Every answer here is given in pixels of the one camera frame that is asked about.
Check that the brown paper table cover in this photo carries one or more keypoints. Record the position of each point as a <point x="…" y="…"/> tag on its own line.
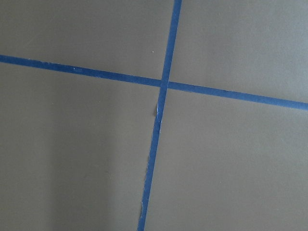
<point x="74" y="149"/>

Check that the long blue tape strip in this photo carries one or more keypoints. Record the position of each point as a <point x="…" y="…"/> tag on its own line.
<point x="159" y="113"/>

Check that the crossing blue tape strip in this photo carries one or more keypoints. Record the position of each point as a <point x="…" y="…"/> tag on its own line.
<point x="152" y="82"/>

